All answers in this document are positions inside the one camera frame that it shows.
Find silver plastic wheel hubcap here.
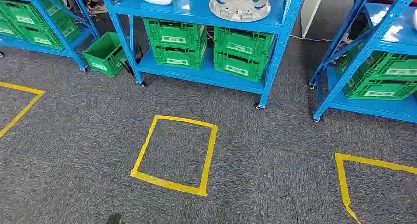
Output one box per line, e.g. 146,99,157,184
209,0,271,23

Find person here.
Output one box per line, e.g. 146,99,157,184
55,0,109,15

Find blue metal shelving rack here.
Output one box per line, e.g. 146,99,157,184
0,0,100,72
97,0,307,110
308,0,417,124

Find white table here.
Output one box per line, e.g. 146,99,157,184
300,0,324,38

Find white cable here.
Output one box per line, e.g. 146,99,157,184
289,34,354,44

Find yellow floor tape square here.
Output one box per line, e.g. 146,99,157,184
335,153,417,224
0,82,46,139
130,115,218,197

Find robot's left foot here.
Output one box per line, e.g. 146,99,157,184
106,212,124,224

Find open green plastic crate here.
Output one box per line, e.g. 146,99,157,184
81,31,131,77

